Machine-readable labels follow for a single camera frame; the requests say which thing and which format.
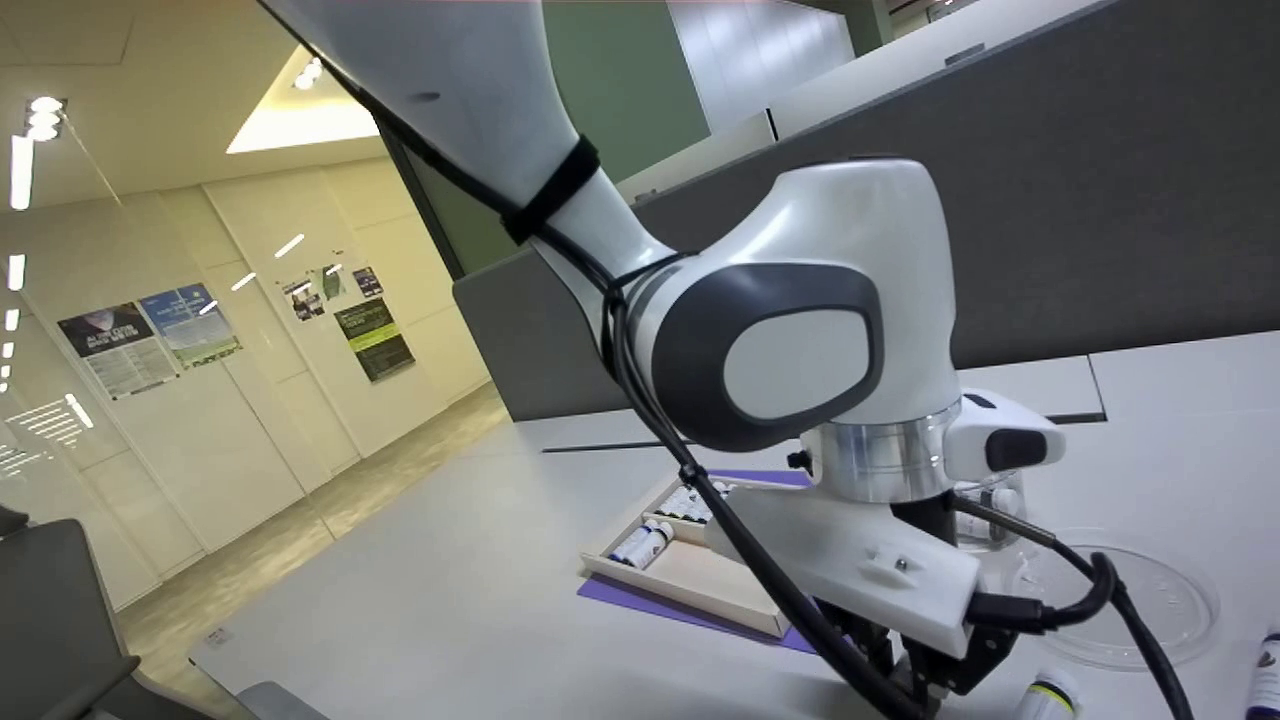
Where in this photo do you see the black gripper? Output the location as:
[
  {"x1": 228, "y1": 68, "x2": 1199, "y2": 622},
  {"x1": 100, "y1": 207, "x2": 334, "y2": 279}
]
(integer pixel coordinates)
[{"x1": 812, "y1": 492, "x2": 1026, "y2": 706}]

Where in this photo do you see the clear round container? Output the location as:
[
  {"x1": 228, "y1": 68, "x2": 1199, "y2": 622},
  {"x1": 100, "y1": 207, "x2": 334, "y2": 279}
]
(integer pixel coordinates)
[{"x1": 1048, "y1": 541, "x2": 1220, "y2": 673}]

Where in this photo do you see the light wooden tray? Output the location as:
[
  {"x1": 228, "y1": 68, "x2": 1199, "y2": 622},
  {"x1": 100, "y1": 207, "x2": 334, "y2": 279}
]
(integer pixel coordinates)
[{"x1": 583, "y1": 472, "x2": 803, "y2": 639}]

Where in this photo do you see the bottle with purple label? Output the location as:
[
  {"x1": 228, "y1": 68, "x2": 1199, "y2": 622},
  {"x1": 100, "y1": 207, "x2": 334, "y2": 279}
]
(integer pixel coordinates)
[{"x1": 1241, "y1": 636, "x2": 1280, "y2": 720}]

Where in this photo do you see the small white bottle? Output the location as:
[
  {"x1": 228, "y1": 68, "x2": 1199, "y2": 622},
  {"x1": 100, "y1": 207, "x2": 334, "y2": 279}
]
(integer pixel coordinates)
[{"x1": 662, "y1": 486, "x2": 713, "y2": 527}]

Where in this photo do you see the small bottle brown cap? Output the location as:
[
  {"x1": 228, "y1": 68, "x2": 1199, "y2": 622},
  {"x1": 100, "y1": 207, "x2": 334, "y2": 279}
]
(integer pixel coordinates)
[{"x1": 622, "y1": 519, "x2": 680, "y2": 574}]

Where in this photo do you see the grey office partition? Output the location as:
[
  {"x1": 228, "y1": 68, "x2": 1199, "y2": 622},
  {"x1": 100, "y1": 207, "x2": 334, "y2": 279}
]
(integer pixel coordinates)
[{"x1": 451, "y1": 0, "x2": 1280, "y2": 426}]

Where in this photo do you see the dark green poster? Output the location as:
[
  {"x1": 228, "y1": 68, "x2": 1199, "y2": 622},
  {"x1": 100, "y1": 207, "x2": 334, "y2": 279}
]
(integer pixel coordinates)
[{"x1": 334, "y1": 296, "x2": 421, "y2": 387}]

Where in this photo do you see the blue sky poster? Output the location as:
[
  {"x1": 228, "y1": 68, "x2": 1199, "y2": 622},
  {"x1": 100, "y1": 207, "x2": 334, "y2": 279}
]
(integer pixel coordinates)
[{"x1": 136, "y1": 279, "x2": 248, "y2": 372}]

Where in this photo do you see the dark poster white text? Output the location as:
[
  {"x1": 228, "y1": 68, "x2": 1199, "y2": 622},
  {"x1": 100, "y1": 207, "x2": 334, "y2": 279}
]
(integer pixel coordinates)
[{"x1": 57, "y1": 301, "x2": 180, "y2": 405}]

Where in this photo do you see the dark grey chair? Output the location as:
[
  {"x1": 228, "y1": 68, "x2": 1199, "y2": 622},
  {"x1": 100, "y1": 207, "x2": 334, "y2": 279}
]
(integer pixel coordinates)
[{"x1": 0, "y1": 501, "x2": 144, "y2": 720}]

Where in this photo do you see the ceiling light fixture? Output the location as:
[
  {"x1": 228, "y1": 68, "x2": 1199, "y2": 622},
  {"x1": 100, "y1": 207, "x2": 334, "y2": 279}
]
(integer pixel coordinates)
[{"x1": 8, "y1": 92, "x2": 71, "y2": 216}]

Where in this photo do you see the black camera cable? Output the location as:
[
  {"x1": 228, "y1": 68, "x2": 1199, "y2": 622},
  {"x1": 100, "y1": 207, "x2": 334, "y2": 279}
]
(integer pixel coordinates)
[{"x1": 949, "y1": 492, "x2": 1198, "y2": 720}]

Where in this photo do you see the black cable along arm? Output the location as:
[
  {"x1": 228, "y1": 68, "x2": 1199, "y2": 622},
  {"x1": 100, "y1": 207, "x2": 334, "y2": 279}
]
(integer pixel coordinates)
[{"x1": 365, "y1": 92, "x2": 938, "y2": 720}]

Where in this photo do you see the black cable strap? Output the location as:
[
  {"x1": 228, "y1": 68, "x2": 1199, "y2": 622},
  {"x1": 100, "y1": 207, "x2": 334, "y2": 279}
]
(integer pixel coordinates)
[{"x1": 496, "y1": 133, "x2": 609, "y2": 249}]

